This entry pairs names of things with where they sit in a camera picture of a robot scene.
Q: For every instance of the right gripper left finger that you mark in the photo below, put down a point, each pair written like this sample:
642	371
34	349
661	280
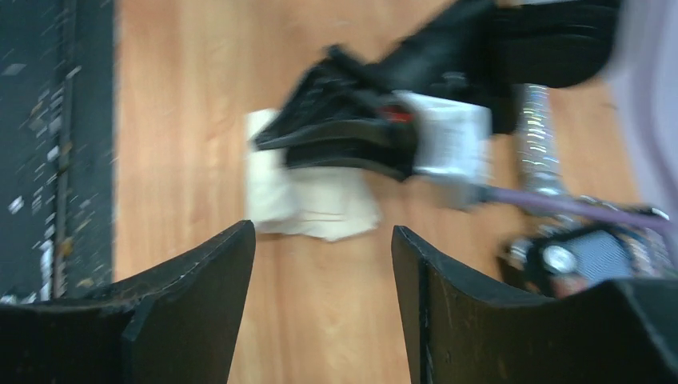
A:
176	322

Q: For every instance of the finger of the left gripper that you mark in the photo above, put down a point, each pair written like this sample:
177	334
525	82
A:
392	163
340	97

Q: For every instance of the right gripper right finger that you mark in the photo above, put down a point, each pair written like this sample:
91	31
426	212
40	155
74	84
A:
461	326

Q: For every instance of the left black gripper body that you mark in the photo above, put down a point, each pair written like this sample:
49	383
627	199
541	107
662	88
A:
481	53

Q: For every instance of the cream boxer underwear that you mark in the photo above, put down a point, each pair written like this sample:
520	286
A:
323	202

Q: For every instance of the rhinestone silver microphone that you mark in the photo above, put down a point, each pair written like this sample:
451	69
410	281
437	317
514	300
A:
539	164

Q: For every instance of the black poker chip case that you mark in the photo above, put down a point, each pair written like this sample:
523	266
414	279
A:
579	243

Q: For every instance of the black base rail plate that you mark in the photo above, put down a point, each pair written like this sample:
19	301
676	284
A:
57	148

